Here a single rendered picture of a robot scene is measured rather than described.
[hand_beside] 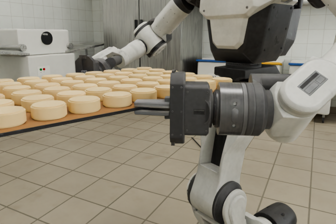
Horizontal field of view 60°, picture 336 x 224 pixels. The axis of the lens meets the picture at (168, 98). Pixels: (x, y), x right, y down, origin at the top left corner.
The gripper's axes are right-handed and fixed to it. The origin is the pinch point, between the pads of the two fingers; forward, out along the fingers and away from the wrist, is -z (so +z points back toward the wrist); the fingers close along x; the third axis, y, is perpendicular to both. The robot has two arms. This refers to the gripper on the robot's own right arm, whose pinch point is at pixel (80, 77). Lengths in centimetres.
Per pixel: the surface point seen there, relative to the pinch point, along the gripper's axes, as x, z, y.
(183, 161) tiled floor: -99, 166, 26
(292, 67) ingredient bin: -27, 309, 163
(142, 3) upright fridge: 59, 366, -42
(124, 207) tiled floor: -100, 90, -11
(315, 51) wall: -9, 361, 210
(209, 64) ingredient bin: -30, 352, 58
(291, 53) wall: -13, 373, 182
